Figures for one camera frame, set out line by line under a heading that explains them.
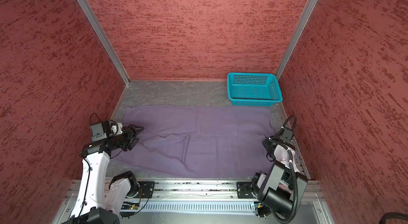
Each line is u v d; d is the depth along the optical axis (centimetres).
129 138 68
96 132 59
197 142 89
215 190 76
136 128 72
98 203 41
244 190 74
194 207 78
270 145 66
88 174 45
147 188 74
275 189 42
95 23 88
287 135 68
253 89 118
